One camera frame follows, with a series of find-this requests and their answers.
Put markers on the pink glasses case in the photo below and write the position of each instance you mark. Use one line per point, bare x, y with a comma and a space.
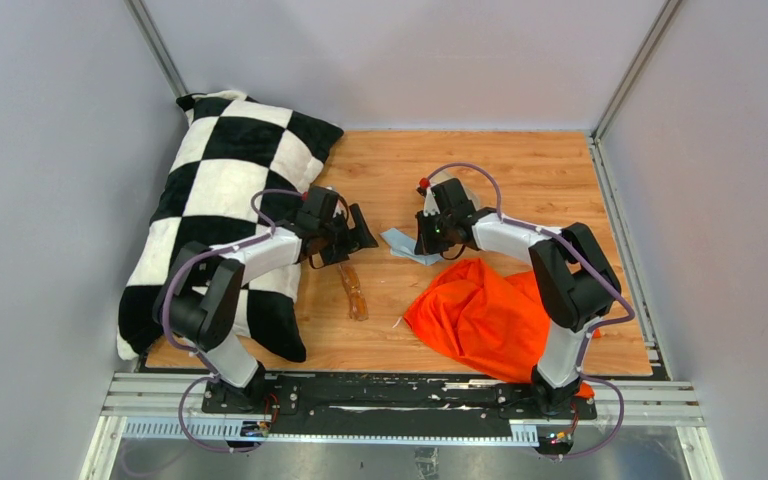
442, 176

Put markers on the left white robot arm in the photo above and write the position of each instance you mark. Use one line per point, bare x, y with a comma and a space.
198, 302

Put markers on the black white checkered pillow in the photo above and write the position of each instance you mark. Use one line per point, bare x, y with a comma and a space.
241, 164

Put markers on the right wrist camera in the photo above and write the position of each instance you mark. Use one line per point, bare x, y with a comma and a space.
430, 206

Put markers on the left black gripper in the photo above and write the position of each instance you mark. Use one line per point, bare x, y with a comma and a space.
354, 239

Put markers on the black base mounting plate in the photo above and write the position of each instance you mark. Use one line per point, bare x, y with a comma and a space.
390, 406

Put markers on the orange transparent sunglasses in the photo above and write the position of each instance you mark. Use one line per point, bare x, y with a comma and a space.
358, 309

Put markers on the aluminium frame rail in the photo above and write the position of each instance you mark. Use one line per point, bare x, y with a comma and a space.
152, 427

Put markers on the orange cloth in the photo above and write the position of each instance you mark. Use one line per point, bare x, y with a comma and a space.
491, 323

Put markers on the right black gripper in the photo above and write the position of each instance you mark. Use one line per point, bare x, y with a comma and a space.
425, 245

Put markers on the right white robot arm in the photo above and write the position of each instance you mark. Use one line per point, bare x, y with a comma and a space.
576, 284

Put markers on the light blue cleaning cloth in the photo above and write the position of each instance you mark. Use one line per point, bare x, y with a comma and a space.
402, 245

